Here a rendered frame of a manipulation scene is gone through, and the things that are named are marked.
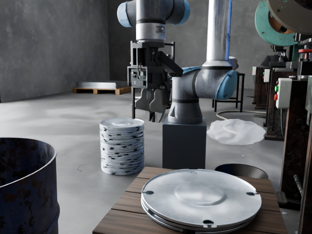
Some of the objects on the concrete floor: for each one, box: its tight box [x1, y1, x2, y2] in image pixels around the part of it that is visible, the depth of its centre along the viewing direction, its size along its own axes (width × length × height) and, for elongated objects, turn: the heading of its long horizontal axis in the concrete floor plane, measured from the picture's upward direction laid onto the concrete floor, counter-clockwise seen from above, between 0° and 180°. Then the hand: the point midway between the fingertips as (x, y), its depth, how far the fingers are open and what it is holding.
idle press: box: [247, 0, 312, 110], centre depth 403 cm, size 153×99×174 cm, turn 75°
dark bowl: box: [214, 163, 268, 179], centre depth 158 cm, size 30×30×7 cm
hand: (155, 116), depth 76 cm, fingers closed
